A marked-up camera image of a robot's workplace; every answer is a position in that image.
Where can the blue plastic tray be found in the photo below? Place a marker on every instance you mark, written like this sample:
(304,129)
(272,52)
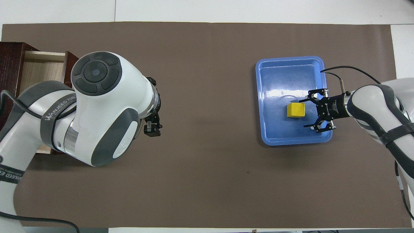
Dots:
(278,77)

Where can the yellow block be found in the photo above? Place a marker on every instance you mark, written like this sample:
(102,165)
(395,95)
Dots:
(296,110)

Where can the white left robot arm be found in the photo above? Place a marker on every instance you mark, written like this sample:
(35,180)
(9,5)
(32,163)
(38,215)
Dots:
(106,106)

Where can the brown table mat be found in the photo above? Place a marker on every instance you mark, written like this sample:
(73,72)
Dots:
(210,178)

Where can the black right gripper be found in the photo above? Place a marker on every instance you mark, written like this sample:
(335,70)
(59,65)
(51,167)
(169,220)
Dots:
(334,106)

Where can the dark wooden drawer cabinet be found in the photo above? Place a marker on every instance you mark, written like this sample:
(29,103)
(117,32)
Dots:
(11,64)

